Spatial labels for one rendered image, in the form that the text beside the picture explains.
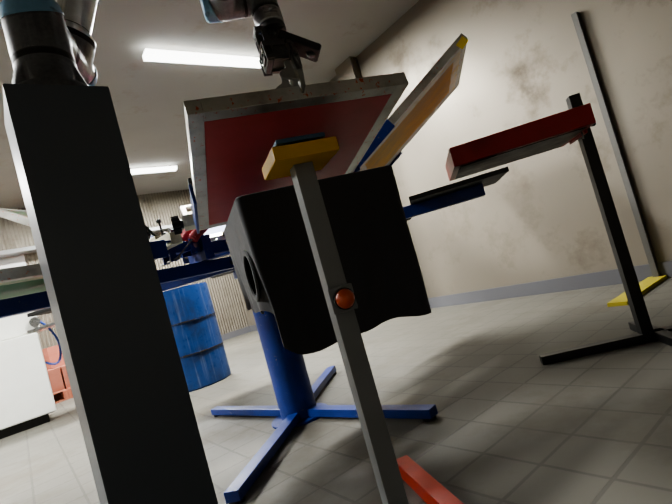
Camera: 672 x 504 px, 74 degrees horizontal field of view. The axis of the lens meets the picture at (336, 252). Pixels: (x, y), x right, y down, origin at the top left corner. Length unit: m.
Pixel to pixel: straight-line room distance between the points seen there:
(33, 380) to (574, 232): 5.47
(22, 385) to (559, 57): 5.92
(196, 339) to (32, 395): 2.02
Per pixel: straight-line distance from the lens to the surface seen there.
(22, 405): 5.82
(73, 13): 1.35
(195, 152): 1.26
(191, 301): 4.48
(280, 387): 2.46
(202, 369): 4.49
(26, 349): 5.80
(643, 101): 4.04
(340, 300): 0.83
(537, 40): 4.41
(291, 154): 0.84
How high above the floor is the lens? 0.70
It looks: 2 degrees up
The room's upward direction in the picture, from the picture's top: 16 degrees counter-clockwise
